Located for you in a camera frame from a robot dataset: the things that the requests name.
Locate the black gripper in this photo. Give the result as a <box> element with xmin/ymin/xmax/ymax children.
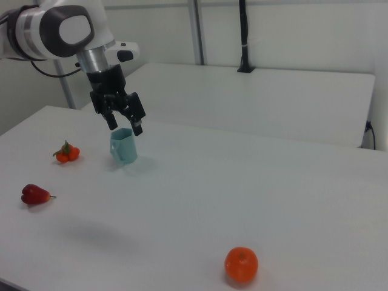
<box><xmin>85</xmin><ymin>64</ymin><xmax>147</xmax><ymax>137</ymax></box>

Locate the teal faceted mug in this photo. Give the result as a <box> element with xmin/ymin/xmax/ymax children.
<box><xmin>109</xmin><ymin>127</ymin><xmax>138</xmax><ymax>166</ymax></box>

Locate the small oranges cluster with leaves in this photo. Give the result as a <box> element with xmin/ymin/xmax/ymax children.
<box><xmin>52</xmin><ymin>139</ymin><xmax>81</xmax><ymax>164</ymax></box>

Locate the red pear-shaped fruit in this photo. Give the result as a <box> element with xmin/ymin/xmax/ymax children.
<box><xmin>21</xmin><ymin>184</ymin><xmax>58</xmax><ymax>206</ymax></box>

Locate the white side table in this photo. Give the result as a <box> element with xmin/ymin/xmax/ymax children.
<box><xmin>81</xmin><ymin>62</ymin><xmax>376</xmax><ymax>149</ymax></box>

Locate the round orange fruit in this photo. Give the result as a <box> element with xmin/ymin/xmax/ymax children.
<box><xmin>224</xmin><ymin>246</ymin><xmax>259</xmax><ymax>284</ymax></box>

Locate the aluminium frame post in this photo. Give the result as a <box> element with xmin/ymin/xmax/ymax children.
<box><xmin>187</xmin><ymin>0</ymin><xmax>204</xmax><ymax>65</ymax></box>
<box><xmin>53</xmin><ymin>59</ymin><xmax>77</xmax><ymax>110</ymax></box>

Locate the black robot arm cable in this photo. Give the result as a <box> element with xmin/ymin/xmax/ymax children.
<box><xmin>29</xmin><ymin>59</ymin><xmax>83</xmax><ymax>79</ymax></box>

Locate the black camera pole with base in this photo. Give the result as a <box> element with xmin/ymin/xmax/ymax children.
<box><xmin>236</xmin><ymin>0</ymin><xmax>256</xmax><ymax>74</ymax></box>

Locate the black cable with plug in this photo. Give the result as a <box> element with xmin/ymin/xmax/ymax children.
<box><xmin>364</xmin><ymin>120</ymin><xmax>377</xmax><ymax>150</ymax></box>

